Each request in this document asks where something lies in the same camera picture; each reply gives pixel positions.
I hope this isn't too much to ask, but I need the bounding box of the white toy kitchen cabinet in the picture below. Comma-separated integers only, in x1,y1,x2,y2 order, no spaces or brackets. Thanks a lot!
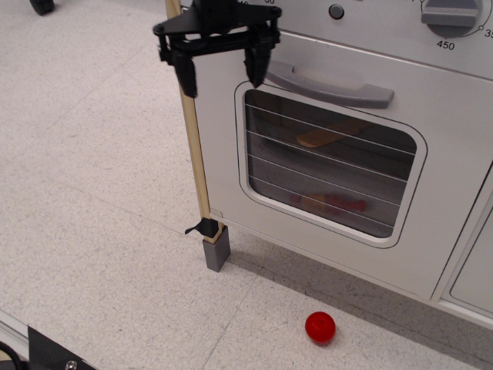
164,0,493,331

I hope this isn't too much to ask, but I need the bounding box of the small grey push button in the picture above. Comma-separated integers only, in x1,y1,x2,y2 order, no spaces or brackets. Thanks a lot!
328,4,344,20

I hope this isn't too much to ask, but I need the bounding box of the grey round oven knob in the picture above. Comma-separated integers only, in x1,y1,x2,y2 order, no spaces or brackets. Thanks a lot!
421,0,483,38

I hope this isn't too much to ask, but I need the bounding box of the red plastic ball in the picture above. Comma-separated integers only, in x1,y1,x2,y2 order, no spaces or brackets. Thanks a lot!
305,311,337,345

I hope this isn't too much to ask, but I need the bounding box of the red toy ketchup bottle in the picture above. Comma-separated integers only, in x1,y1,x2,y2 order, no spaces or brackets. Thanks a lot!
289,193,367,218

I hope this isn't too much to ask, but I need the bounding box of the white cupboard door right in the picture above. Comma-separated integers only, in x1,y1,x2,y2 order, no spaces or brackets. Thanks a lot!
448,200,493,314

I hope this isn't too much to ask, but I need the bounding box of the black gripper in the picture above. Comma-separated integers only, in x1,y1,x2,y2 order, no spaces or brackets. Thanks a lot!
153,1,282,97

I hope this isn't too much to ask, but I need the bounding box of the black tape strip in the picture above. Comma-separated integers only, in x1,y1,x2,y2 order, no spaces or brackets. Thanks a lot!
185,217,219,238

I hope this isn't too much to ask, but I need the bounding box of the grey oven door handle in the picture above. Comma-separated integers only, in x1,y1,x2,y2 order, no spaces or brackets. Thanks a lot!
266,61,394,109

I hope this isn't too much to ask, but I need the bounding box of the black caster wheel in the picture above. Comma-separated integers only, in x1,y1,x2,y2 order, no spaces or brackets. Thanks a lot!
29,0,55,16

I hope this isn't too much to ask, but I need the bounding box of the black cable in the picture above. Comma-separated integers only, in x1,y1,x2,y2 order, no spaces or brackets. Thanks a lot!
0,341,24,370

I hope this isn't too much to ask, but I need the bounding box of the white oven door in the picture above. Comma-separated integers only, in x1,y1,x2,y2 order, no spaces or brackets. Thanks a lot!
195,33,492,299

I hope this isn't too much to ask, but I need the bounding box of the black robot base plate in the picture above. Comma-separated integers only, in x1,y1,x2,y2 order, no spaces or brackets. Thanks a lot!
28,326,96,370

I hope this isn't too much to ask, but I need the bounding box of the wooden spatula inside oven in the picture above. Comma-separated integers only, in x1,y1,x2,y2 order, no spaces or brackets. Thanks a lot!
296,119,375,149

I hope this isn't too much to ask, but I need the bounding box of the aluminium frame rail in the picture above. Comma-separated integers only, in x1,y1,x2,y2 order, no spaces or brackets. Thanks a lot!
0,310,29,360

